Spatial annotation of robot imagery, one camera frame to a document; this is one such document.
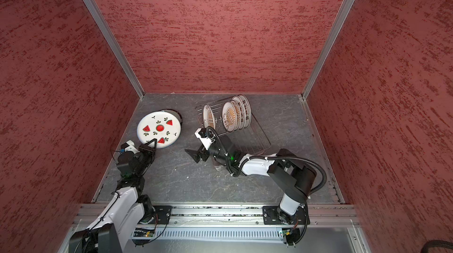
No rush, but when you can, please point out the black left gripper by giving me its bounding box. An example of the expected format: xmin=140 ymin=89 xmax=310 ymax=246
xmin=135 ymin=138 xmax=157 ymax=175

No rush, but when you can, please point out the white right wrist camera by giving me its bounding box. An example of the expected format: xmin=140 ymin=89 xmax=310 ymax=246
xmin=195 ymin=128 xmax=213 ymax=150

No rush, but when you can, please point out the watermelon pattern white plate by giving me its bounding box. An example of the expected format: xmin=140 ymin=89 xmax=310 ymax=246
xmin=136 ymin=111 xmax=182 ymax=149

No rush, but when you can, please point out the green rim fruit plate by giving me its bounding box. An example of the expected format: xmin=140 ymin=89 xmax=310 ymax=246
xmin=232 ymin=96 xmax=246 ymax=130
xmin=238 ymin=94 xmax=252 ymax=128

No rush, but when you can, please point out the orange sunburst plate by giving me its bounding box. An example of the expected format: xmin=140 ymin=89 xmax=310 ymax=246
xmin=222 ymin=101 xmax=237 ymax=132
xmin=230 ymin=100 xmax=242 ymax=131

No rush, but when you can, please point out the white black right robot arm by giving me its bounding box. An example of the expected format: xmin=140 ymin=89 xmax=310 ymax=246
xmin=185 ymin=136 xmax=327 ymax=224

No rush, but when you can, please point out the aluminium left corner post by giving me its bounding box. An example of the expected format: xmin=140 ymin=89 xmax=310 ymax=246
xmin=83 ymin=0 xmax=145 ymax=99

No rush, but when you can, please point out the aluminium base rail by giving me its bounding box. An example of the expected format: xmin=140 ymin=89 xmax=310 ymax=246
xmin=70 ymin=201 xmax=372 ymax=253

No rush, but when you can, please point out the left circuit board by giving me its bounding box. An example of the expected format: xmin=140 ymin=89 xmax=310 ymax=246
xmin=133 ymin=228 xmax=156 ymax=238

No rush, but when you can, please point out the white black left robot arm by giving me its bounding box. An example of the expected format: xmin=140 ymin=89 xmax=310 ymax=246
xmin=68 ymin=139 xmax=158 ymax=253

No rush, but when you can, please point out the plain white large plate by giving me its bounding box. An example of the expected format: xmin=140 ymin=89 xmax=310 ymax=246
xmin=165 ymin=109 xmax=183 ymax=125

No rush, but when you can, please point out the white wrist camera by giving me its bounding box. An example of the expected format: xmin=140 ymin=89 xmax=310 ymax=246
xmin=120 ymin=140 xmax=139 ymax=154
xmin=195 ymin=128 xmax=213 ymax=150

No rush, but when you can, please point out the brown lettered rim plate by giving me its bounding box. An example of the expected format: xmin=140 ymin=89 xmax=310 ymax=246
xmin=202 ymin=104 xmax=216 ymax=129

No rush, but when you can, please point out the right circuit board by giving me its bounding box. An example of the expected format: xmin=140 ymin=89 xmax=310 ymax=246
xmin=279 ymin=228 xmax=301 ymax=246

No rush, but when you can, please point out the black corrugated cable conduit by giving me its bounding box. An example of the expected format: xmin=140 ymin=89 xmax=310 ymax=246
xmin=206 ymin=126 xmax=328 ymax=195

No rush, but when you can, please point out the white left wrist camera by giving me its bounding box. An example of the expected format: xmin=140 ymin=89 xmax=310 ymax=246
xmin=120 ymin=140 xmax=139 ymax=154

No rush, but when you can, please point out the aluminium corner post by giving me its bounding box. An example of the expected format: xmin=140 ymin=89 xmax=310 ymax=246
xmin=83 ymin=0 xmax=145 ymax=99
xmin=302 ymin=0 xmax=355 ymax=101

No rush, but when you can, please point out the circuit board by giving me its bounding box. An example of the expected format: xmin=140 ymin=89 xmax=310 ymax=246
xmin=279 ymin=228 xmax=301 ymax=246
xmin=133 ymin=228 xmax=156 ymax=238

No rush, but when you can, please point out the aluminium right corner post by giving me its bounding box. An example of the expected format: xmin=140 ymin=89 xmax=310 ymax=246
xmin=302 ymin=0 xmax=355 ymax=101

